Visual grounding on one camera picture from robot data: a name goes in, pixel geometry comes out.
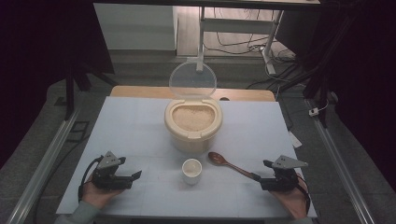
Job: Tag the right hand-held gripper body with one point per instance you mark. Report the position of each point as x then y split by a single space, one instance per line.
285 180

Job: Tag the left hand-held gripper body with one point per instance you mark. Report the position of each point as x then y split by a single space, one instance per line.
107 179

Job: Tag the brown wooden spoon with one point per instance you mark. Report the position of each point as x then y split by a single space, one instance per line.
218 158

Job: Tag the small white cup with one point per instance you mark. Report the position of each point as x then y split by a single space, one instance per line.
191 177

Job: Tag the cream rice container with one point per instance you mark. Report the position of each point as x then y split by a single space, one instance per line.
193 141

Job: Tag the uncooked rice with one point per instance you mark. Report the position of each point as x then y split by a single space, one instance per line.
193 118

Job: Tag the person's left hand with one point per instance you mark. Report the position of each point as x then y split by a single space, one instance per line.
96 196

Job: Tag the person's right hand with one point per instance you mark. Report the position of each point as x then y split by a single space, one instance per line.
295 202

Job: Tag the white paper tag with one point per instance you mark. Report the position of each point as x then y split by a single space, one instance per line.
295 140

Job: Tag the white table sheet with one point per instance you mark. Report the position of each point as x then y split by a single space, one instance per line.
140 130

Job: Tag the small white box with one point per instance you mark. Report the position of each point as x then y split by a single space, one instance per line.
313 112

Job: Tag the black tripod stand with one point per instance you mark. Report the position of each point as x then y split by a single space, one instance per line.
70 93

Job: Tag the black metal stand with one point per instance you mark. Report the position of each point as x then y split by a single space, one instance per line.
320 90

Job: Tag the clear container lid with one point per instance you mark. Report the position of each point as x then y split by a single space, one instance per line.
193 79

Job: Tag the dark curtain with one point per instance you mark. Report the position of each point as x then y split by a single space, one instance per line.
370 77
31 62

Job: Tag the white panel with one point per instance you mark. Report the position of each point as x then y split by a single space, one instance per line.
134 26

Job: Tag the black floor frame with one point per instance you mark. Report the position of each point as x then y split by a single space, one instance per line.
77 132

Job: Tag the aluminium rail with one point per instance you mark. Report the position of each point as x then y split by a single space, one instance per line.
46 168
339 168

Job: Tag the white desk frame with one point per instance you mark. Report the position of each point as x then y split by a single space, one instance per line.
236 26

